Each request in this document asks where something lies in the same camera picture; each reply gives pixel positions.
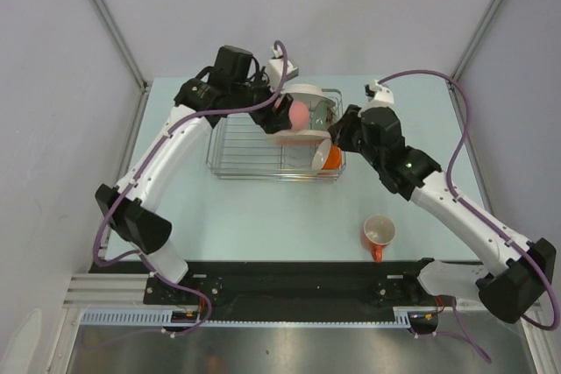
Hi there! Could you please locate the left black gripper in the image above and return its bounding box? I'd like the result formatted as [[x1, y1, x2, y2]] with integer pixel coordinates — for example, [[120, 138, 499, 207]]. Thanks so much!
[[230, 67, 293, 134]]

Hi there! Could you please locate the coral pink cup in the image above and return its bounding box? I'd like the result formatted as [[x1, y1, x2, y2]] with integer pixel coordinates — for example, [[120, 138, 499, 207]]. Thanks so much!
[[288, 101, 309, 131]]

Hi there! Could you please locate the green ceramic bowl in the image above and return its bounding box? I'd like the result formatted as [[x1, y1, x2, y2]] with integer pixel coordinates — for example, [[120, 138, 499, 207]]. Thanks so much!
[[310, 101, 335, 131]]

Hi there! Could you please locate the white bowl orange outside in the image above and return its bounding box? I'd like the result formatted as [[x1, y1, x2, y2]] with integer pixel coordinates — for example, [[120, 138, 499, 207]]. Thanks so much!
[[310, 139, 343, 173]]

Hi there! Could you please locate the pink beige leaf plate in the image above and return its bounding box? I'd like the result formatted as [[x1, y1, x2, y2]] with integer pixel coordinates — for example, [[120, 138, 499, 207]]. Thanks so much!
[[265, 129, 330, 146]]

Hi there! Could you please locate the white scalloped plate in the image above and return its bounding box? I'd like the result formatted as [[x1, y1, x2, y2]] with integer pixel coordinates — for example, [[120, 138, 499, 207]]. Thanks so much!
[[283, 84, 336, 109]]

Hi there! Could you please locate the metal wire dish rack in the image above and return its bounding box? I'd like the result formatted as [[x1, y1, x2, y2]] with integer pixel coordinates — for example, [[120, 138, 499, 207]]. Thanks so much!
[[207, 88, 346, 181]]

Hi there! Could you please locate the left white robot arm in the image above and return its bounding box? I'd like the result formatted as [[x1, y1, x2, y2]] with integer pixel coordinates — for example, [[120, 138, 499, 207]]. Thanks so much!
[[96, 40, 297, 304]]

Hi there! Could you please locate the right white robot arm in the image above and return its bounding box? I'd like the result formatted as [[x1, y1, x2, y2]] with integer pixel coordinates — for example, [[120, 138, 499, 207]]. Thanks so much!
[[328, 105, 557, 323]]

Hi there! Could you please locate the orange mug white inside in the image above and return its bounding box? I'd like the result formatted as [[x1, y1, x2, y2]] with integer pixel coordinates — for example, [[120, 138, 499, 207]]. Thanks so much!
[[360, 215, 396, 263]]

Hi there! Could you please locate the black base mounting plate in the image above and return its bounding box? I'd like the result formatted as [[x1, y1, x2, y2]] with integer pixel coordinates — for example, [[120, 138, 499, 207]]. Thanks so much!
[[89, 258, 483, 322]]

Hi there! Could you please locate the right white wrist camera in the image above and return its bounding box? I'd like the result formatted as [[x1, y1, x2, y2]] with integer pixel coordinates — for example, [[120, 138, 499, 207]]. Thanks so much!
[[363, 80, 394, 109]]

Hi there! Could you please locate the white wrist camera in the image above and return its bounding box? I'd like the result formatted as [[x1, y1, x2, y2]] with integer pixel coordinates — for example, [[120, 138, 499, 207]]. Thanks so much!
[[363, 80, 394, 109], [266, 46, 300, 89]]

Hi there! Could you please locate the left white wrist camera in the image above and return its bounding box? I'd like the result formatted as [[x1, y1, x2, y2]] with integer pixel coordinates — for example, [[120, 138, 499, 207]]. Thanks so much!
[[266, 46, 300, 89]]

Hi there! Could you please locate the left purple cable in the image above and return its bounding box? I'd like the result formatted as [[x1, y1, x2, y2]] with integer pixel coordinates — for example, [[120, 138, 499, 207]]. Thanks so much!
[[91, 39, 290, 340]]

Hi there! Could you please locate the right aluminium frame post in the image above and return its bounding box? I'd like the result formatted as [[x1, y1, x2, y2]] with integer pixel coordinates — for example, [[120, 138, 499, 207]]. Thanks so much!
[[451, 0, 507, 81]]

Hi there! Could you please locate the aluminium frame post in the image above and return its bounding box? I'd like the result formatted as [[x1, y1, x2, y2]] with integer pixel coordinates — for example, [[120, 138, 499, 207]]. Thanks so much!
[[65, 0, 148, 90], [451, 0, 507, 81]]

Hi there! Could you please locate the white slotted cable duct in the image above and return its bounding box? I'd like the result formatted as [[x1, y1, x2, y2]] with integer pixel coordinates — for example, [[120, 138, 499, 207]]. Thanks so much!
[[81, 308, 411, 328]]

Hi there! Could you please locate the left aluminium frame post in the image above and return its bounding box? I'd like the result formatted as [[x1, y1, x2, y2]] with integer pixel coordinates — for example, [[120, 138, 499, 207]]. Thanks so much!
[[65, 0, 148, 90]]

